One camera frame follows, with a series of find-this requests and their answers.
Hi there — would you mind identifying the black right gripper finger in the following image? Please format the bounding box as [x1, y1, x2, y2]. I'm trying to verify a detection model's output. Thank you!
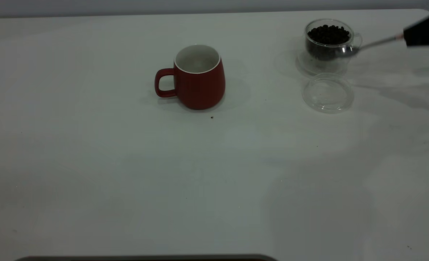
[403, 7, 429, 47]

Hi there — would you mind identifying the pink-handled metal spoon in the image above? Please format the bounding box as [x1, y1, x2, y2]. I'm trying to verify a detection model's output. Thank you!
[336, 33, 406, 58]

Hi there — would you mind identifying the red ceramic mug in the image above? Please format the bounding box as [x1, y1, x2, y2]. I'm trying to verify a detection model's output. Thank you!
[154, 44, 226, 110]

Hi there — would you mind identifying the clear double-walled glass cup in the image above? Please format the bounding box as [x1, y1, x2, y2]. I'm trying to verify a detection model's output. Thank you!
[296, 19, 363, 77]

